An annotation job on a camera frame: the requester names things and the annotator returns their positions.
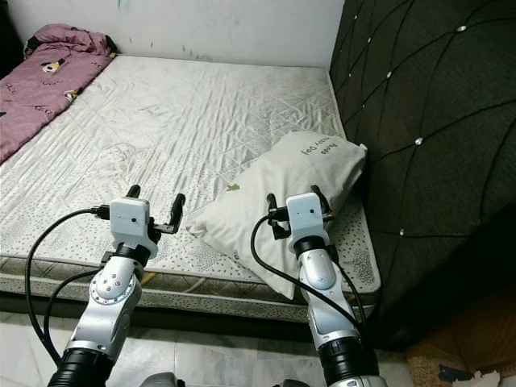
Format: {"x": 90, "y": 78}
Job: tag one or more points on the white quilted mattress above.
{"x": 177, "y": 121}

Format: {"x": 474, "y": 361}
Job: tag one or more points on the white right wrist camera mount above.
{"x": 306, "y": 214}

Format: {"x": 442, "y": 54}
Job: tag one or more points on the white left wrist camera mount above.
{"x": 131, "y": 220}

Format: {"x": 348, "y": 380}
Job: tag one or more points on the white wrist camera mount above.
{"x": 306, "y": 214}
{"x": 131, "y": 220}

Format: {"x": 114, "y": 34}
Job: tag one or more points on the brown floor rug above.
{"x": 468, "y": 355}

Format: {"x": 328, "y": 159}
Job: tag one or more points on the cream pillow with green leaf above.
{"x": 282, "y": 169}

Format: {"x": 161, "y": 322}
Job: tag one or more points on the grey right robot leg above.
{"x": 270, "y": 383}

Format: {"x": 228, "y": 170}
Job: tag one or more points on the dark tufted headboard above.
{"x": 435, "y": 121}

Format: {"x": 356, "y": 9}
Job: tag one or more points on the grey robot leg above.
{"x": 270, "y": 383}
{"x": 160, "y": 380}

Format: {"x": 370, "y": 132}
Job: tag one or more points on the pink cartoon print blanket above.
{"x": 40, "y": 89}

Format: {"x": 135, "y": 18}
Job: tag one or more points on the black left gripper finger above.
{"x": 176, "y": 211}
{"x": 131, "y": 193}

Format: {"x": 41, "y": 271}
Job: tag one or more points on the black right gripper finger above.
{"x": 324, "y": 200}
{"x": 269, "y": 206}

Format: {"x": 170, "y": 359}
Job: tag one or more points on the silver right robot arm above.
{"x": 326, "y": 306}

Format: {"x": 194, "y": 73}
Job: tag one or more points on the grey left robot leg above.
{"x": 160, "y": 380}

